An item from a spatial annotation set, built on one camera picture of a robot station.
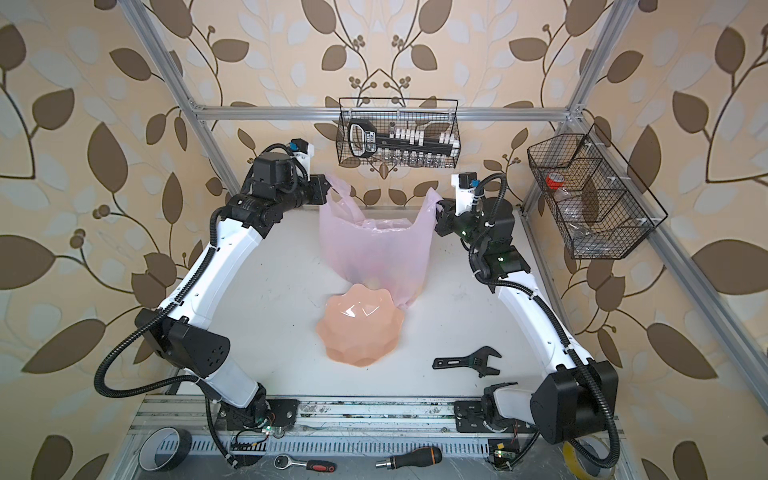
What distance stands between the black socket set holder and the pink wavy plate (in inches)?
17.1

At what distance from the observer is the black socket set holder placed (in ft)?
2.71

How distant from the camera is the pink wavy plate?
0.84 metres
